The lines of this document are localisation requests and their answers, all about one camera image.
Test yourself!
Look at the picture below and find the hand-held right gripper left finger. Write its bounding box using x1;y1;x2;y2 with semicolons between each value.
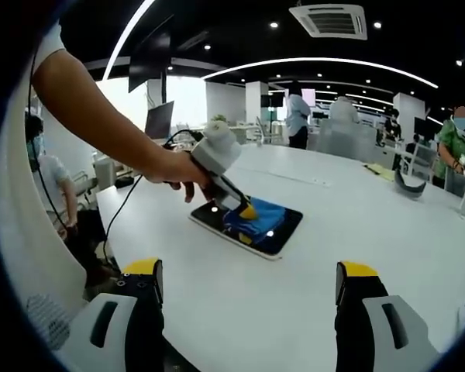
67;257;166;372

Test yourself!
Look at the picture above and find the blue cleaning cloth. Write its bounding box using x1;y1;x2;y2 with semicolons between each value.
222;196;288;230

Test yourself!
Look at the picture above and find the grey curved band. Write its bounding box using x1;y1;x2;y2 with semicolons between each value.
394;170;427;201

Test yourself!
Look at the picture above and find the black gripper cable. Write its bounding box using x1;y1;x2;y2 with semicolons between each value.
102;129;205;269

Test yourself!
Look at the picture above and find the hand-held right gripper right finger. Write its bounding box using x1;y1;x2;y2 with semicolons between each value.
334;260;441;372

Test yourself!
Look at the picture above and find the ceiling air vent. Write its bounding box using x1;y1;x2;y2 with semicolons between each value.
288;3;369;42

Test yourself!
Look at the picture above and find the person's white shirt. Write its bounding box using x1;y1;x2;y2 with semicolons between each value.
0;19;88;350

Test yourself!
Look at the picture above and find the person's left hand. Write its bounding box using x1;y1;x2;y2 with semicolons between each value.
143;153;218;205

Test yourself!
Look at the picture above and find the dark desk monitor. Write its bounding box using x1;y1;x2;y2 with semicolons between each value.
145;100;176;140

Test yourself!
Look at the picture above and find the yellow paper sheet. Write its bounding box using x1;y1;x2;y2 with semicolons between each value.
363;162;394;181

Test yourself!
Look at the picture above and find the white mesh office chair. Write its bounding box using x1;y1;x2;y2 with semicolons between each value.
394;142;437;181

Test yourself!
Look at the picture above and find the white table cable cover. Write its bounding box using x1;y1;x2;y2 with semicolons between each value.
259;166;331;188

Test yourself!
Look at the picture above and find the translucent partition panel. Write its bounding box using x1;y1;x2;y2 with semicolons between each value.
317;119;377;162

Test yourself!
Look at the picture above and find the curved ceiling light strip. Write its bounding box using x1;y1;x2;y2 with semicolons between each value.
203;57;439;90

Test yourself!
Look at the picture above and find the hanging dark screen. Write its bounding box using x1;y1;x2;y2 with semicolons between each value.
127;15;175;94

